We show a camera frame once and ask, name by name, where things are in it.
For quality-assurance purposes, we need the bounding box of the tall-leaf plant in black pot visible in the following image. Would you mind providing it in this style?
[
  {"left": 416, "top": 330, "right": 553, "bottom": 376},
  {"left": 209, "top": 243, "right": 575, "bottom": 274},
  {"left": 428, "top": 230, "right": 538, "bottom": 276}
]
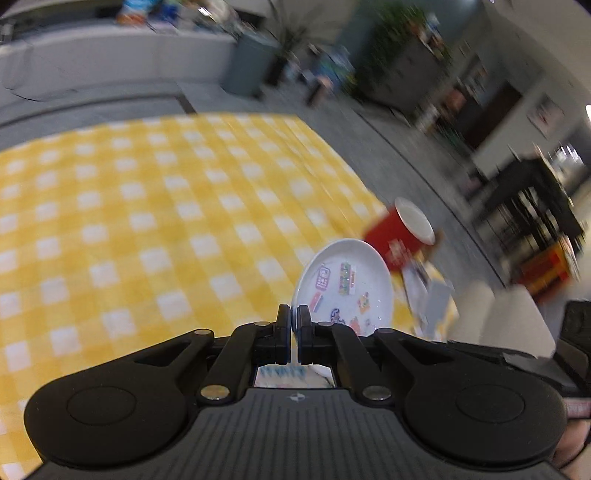
[{"left": 268, "top": 23, "right": 301, "bottom": 88}]

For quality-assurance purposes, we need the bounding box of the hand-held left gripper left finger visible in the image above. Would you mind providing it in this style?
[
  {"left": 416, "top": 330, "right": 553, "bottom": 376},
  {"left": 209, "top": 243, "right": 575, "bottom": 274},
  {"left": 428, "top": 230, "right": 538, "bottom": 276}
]
[{"left": 117, "top": 305, "right": 293, "bottom": 402}]

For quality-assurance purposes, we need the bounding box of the small white grey device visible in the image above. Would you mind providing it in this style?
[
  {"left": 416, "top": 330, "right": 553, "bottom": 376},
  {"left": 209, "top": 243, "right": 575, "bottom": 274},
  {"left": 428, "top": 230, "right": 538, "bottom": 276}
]
[{"left": 402, "top": 263, "right": 455, "bottom": 337}]

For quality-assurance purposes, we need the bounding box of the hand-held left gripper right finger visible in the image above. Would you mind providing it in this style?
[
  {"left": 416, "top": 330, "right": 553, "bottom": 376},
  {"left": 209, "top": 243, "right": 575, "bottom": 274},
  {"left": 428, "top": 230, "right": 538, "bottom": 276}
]
[{"left": 297, "top": 305, "right": 465, "bottom": 402}]

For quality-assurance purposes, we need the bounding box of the red mug with wooden handle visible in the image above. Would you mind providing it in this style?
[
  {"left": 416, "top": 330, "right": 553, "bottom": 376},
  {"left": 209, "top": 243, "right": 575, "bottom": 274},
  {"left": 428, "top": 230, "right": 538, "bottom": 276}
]
[{"left": 365, "top": 196, "right": 437, "bottom": 273}]

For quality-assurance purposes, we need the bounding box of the blue snack bag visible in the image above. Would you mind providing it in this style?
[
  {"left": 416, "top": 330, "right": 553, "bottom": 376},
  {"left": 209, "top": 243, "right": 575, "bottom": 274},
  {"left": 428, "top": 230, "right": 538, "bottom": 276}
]
[{"left": 115, "top": 0, "right": 155, "bottom": 24}]

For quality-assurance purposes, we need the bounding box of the dark dining table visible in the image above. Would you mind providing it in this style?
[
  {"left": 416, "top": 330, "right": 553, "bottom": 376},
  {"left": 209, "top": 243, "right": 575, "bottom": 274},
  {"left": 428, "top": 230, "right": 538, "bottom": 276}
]
[{"left": 485, "top": 157, "right": 585, "bottom": 259}]

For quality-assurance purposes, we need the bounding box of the grey marble tv console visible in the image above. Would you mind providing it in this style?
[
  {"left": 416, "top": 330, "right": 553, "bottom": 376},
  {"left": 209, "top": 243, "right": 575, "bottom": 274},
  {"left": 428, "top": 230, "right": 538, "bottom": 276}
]
[{"left": 0, "top": 28, "right": 245, "bottom": 100}]

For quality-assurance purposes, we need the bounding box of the grey trash bin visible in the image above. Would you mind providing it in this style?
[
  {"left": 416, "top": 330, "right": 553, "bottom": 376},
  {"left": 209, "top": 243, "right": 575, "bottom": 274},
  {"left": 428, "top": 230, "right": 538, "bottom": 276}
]
[{"left": 224, "top": 32, "right": 280, "bottom": 97}]

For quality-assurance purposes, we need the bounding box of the dark cabinet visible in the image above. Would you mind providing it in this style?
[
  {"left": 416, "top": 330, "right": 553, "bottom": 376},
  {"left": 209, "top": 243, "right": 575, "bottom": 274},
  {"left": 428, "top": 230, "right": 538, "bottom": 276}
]
[{"left": 365, "top": 41, "right": 462, "bottom": 116}]

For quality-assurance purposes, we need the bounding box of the bushy green potted plant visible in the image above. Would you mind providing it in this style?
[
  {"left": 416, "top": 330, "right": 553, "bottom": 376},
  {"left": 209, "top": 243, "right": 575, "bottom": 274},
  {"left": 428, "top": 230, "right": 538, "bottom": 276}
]
[{"left": 369, "top": 4, "right": 430, "bottom": 61}]

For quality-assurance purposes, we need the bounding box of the yellow checked tablecloth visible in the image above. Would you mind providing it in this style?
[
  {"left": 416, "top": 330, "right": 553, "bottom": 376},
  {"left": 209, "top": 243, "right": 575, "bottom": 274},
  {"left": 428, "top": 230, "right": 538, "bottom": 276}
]
[{"left": 0, "top": 113, "right": 458, "bottom": 480}]

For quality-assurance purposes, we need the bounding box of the red box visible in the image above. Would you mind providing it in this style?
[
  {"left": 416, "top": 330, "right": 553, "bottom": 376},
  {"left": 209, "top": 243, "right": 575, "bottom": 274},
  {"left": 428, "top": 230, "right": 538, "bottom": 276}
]
[{"left": 522, "top": 244, "right": 583, "bottom": 296}]

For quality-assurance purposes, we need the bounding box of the white vine-painted plate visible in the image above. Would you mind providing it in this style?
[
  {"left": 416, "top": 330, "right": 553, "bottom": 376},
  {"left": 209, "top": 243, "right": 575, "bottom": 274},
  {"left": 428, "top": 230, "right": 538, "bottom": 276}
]
[{"left": 254, "top": 366, "right": 334, "bottom": 388}]

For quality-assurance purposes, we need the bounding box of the person's right hand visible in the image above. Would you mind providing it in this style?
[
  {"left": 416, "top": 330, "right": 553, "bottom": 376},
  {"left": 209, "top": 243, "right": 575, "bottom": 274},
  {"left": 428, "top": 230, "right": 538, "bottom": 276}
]
[{"left": 551, "top": 413, "right": 591, "bottom": 480}]

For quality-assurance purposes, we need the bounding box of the cream cushioned seat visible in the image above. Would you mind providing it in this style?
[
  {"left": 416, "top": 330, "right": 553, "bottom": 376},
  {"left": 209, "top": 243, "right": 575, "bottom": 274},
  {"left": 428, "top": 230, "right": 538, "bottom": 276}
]
[{"left": 450, "top": 281, "right": 557, "bottom": 356}]

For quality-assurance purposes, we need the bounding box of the small beige heater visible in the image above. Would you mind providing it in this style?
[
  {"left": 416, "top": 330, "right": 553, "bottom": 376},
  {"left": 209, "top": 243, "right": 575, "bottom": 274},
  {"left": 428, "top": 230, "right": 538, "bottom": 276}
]
[{"left": 307, "top": 78, "right": 333, "bottom": 107}]

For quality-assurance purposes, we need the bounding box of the small white sticker plate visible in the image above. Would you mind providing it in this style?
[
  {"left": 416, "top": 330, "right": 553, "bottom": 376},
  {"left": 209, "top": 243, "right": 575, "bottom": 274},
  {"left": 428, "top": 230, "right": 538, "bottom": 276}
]
[{"left": 292, "top": 239, "right": 395, "bottom": 337}]

